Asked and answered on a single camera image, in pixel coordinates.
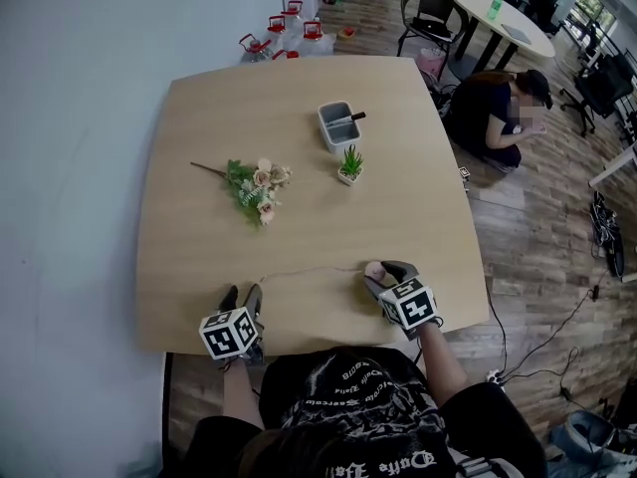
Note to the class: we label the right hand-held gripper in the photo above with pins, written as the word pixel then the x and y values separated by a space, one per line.
pixel 410 307

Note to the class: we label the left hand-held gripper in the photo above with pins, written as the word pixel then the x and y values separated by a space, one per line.
pixel 226 334

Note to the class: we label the person's right forearm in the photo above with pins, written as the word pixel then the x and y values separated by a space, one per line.
pixel 443 366

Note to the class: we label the person's left forearm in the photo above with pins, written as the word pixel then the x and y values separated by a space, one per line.
pixel 241 396

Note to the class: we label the artificial pink flower bouquet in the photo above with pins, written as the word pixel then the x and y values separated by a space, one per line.
pixel 259 187

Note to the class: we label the small potted green plant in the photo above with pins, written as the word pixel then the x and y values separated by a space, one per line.
pixel 351 169

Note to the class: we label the person's black printed shirt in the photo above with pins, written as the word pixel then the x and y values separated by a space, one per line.
pixel 358 396

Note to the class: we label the small black white device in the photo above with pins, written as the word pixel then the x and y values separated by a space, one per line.
pixel 464 177

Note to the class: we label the white power strip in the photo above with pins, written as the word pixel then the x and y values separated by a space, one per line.
pixel 495 380

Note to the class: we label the grey white divided container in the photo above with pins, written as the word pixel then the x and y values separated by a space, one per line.
pixel 338 135

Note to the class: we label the pink bag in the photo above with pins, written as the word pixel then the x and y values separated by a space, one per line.
pixel 431 64

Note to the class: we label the small red object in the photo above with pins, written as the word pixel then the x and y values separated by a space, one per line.
pixel 347 33

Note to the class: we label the long white-legged desk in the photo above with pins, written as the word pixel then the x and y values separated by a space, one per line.
pixel 614 165

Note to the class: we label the grey laptop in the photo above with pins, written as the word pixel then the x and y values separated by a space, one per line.
pixel 515 33

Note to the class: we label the black chair near round table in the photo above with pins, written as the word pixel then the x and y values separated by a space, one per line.
pixel 433 3

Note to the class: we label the black office chair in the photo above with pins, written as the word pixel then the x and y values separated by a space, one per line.
pixel 545 5
pixel 599 87

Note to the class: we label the round white table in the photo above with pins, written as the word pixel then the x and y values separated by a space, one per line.
pixel 522 23

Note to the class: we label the green plastic bottle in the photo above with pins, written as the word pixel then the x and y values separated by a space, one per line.
pixel 494 8

